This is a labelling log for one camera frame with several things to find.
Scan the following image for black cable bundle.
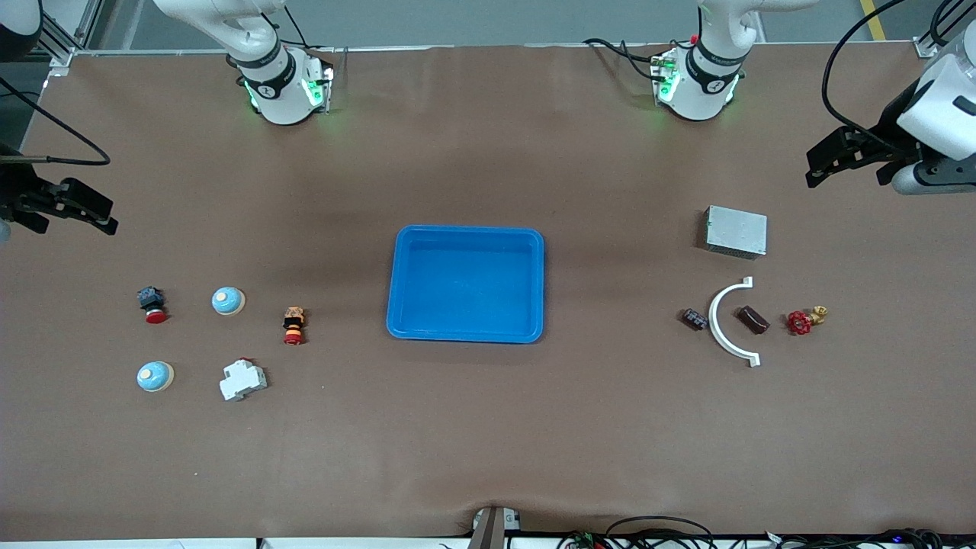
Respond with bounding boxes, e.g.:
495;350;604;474
557;515;976;549

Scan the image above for aluminium frame post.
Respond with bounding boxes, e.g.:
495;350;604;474
911;0;976;59
38;0;104;68

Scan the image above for blue plastic tray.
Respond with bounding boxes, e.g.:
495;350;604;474
386;224;546;345

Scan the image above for red handle brass valve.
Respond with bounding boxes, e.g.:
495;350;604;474
786;305;830;337

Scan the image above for black base cables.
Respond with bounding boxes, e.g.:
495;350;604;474
583;37;666;83

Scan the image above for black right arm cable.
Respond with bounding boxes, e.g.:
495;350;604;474
0;76;112;167

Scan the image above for white curved bracket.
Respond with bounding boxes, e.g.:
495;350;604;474
708;276;762;368

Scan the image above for brown camera mount post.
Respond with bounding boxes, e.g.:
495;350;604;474
467;506;507;549

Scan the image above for light blue round bell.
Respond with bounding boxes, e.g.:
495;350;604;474
136;361;175;393
211;286;246;317

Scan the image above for dark brown capacitor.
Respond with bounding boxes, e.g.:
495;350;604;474
735;305;771;336

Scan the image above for red button black switch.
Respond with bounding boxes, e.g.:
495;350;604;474
137;286;169;325

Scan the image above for grey metal box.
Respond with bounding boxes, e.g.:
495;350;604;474
703;205;769;261

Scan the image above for white circuit breaker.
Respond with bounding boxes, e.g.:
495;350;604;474
219;357;268;403

